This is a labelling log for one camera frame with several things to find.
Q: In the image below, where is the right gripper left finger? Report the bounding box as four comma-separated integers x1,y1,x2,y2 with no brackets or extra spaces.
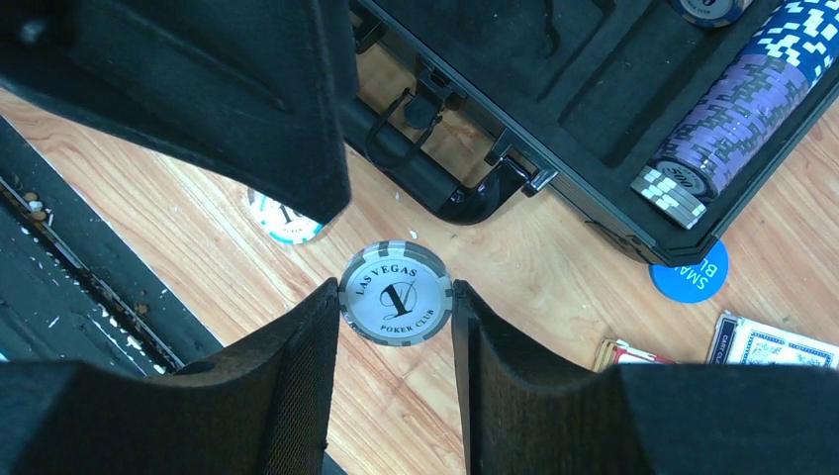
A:
1,278,340,474

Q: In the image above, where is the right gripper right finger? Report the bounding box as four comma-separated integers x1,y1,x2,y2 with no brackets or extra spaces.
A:
451,280,838,474

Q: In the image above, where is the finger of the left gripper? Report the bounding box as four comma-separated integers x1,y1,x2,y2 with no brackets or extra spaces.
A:
1,0,359,224

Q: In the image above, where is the blue white ten chip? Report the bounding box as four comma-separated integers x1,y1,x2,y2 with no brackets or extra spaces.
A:
246,188,325,245

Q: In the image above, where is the grey white one chip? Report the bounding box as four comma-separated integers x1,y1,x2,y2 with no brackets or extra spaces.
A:
338,240,453,347

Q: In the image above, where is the black poker set case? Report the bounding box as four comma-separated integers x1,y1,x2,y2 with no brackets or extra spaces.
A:
342,1,838,266

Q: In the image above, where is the red playing card box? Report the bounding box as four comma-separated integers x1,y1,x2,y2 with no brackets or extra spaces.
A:
592,338,676,372

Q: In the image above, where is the blue small blind button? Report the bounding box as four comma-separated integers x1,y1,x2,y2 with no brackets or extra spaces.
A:
649,241,729,304

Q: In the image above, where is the blue playing card box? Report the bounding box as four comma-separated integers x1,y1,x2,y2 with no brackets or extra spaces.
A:
706,312,838,370

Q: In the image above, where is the blue purple chip stack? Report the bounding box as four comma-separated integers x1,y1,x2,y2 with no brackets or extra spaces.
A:
631,1,838,230

